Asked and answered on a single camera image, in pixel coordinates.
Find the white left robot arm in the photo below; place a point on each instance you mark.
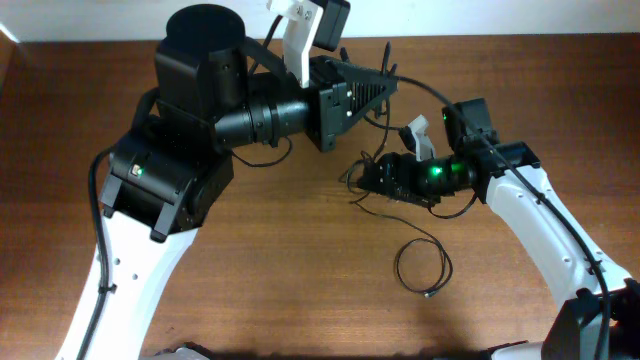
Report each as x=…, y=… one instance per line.
x=217, y=89

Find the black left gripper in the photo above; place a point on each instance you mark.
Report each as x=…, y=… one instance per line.
x=329, y=111

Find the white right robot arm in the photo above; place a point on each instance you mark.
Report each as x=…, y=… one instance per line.
x=597, y=299

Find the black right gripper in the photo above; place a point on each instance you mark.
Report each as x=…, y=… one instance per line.
x=373, y=176

